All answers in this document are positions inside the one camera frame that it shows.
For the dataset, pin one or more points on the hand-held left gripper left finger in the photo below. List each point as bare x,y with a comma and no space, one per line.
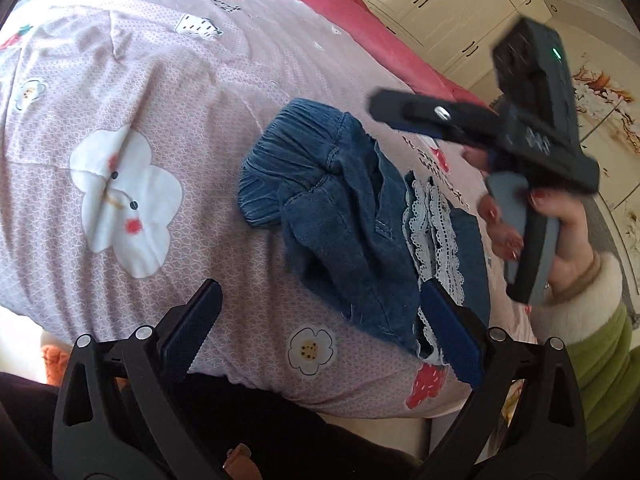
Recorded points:
192,327

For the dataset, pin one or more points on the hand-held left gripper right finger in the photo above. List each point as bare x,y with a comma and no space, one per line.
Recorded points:
450,327

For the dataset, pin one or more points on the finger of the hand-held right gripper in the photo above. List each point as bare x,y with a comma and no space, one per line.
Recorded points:
450,135
425,107

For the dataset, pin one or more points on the blue denim pants lace trim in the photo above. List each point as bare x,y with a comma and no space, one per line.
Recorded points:
345,230

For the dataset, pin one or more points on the person's right forearm green sleeve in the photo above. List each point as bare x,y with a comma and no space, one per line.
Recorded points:
600,350

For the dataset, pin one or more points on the person's right hand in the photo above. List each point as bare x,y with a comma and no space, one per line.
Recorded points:
567,230

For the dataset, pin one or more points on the person's left hand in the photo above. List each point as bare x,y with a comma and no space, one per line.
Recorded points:
242,462

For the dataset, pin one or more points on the pink quilt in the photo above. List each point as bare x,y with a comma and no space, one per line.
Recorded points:
380,25

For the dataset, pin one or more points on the white wardrobe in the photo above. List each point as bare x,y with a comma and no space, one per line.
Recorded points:
450,5

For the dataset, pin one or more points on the orange cloth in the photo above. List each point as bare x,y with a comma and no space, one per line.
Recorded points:
60,365

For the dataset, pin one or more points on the person's leg in dark trousers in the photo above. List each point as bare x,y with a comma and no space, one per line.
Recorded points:
280,440

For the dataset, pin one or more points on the pink strawberry print bed sheet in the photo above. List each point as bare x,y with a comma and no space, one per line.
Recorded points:
150,85

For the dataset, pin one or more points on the floral wall painting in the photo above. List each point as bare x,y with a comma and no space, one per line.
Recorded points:
607,105

